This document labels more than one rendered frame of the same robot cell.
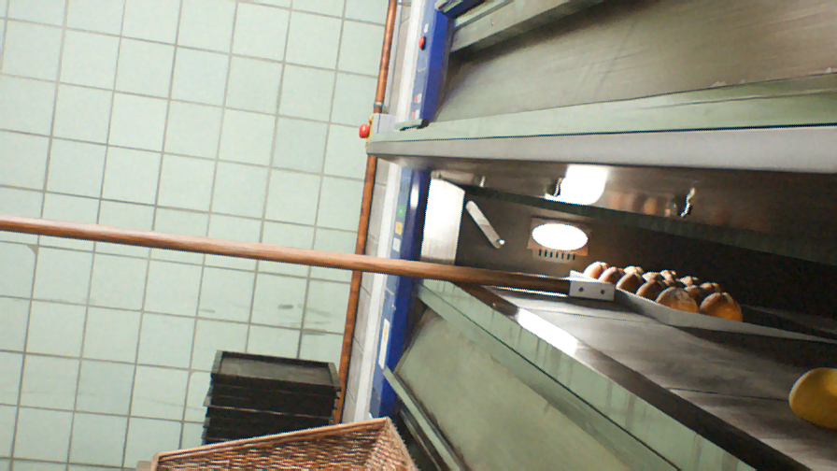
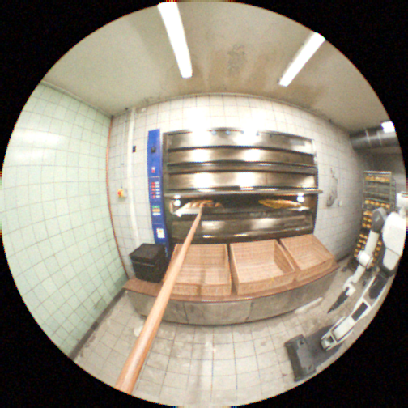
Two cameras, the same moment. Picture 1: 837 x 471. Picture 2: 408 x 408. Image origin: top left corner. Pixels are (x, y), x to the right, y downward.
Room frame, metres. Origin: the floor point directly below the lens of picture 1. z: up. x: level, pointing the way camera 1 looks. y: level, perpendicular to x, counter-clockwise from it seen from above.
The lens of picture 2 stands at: (1.64, 1.10, 1.46)
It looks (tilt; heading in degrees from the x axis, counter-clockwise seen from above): 8 degrees down; 284
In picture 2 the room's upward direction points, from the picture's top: 2 degrees counter-clockwise
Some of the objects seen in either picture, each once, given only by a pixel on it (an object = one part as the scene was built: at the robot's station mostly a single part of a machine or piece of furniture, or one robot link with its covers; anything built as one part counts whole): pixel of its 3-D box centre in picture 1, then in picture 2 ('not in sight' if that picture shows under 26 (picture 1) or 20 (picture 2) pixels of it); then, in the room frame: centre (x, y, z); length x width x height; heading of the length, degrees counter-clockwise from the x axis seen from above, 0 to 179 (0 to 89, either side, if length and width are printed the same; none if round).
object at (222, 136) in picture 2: not in sight; (250, 138); (1.41, -0.20, 1.99); 1.80 x 0.08 x 0.21; 11
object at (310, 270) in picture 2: not in sight; (307, 254); (0.75, -0.02, 0.72); 0.56 x 0.49 x 0.28; 11
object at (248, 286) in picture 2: not in sight; (260, 263); (1.34, 0.09, 0.72); 0.56 x 0.49 x 0.28; 12
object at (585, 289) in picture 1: (589, 289); not in sight; (2.02, -0.32, 1.20); 0.09 x 0.04 x 0.03; 100
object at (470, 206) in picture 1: (483, 224); not in sight; (2.31, -0.12, 1.28); 0.09 x 0.02 x 0.09; 101
